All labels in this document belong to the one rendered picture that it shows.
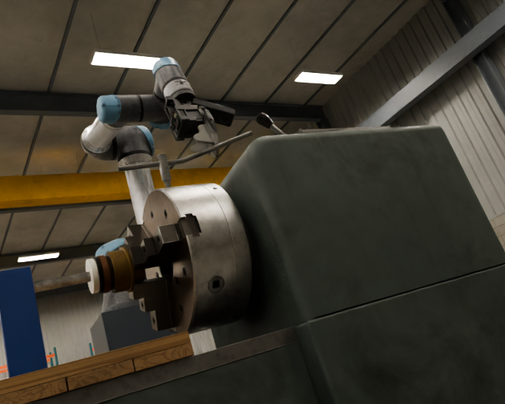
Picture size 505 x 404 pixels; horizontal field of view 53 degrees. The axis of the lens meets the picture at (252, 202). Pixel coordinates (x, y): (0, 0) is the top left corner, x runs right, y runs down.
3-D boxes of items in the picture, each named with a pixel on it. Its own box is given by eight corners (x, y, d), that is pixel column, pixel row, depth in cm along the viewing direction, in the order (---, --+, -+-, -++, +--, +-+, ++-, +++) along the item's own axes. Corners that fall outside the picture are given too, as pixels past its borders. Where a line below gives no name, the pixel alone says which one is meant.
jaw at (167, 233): (178, 243, 107) (193, 214, 98) (185, 264, 105) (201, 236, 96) (127, 252, 102) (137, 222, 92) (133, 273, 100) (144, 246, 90)
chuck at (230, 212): (208, 328, 123) (180, 206, 130) (268, 314, 96) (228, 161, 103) (195, 332, 121) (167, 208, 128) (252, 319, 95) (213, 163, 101)
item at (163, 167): (167, 202, 110) (157, 153, 113) (166, 204, 112) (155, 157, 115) (177, 200, 111) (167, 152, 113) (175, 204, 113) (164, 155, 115)
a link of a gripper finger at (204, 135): (199, 157, 118) (186, 131, 123) (221, 155, 121) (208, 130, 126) (202, 147, 116) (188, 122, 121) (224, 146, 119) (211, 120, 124)
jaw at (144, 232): (172, 261, 112) (154, 234, 121) (173, 242, 109) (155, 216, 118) (123, 271, 106) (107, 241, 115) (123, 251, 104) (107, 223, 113)
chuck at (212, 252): (195, 332, 121) (167, 208, 128) (252, 319, 95) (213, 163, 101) (159, 341, 117) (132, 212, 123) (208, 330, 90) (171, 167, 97)
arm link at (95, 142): (70, 133, 174) (98, 83, 131) (102, 131, 179) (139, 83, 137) (75, 166, 173) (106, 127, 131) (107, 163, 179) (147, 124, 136)
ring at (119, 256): (131, 253, 110) (87, 261, 105) (140, 238, 102) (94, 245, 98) (141, 294, 107) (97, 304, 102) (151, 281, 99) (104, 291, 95)
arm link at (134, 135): (135, 283, 166) (102, 136, 180) (177, 274, 173) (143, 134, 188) (143, 273, 156) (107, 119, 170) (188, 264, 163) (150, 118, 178)
